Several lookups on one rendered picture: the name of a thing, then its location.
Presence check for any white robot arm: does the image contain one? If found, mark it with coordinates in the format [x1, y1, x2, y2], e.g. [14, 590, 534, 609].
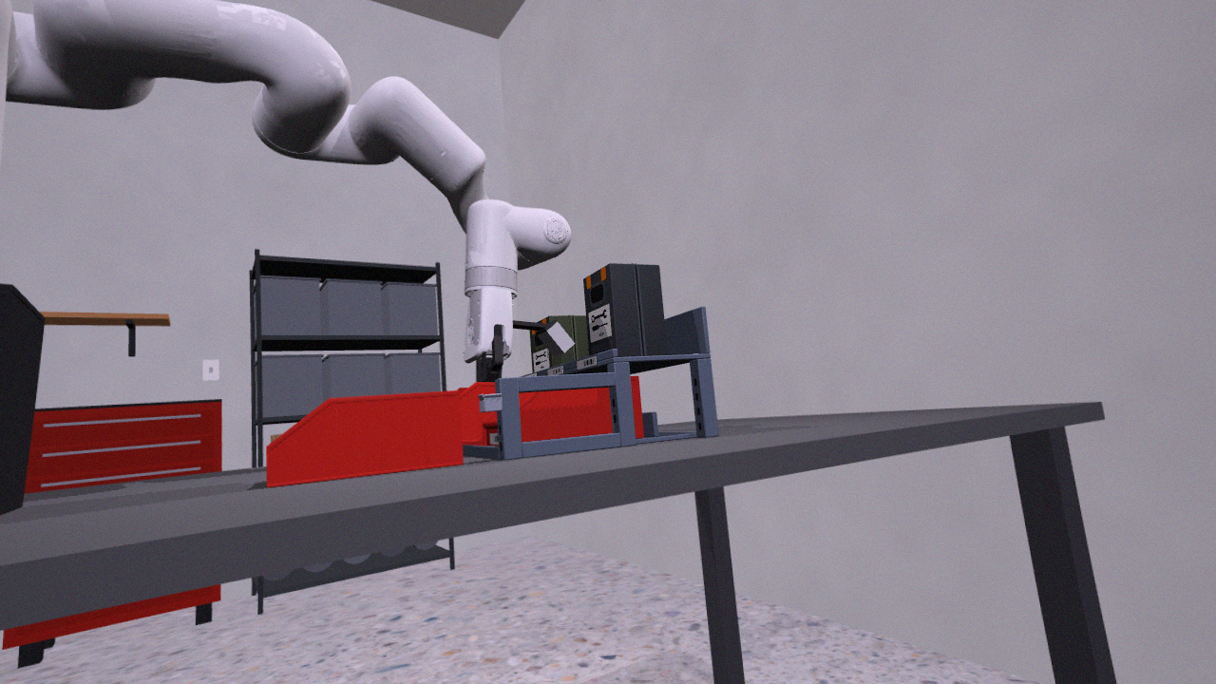
[0, 0, 572, 292]

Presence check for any dark grey tool case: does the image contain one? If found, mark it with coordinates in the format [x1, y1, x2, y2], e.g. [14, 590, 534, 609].
[582, 263, 668, 357]

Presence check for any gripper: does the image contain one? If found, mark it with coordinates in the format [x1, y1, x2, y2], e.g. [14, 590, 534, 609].
[465, 286, 517, 382]

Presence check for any dark green tool case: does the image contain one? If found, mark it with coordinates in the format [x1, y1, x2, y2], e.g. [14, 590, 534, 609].
[529, 315, 589, 372]

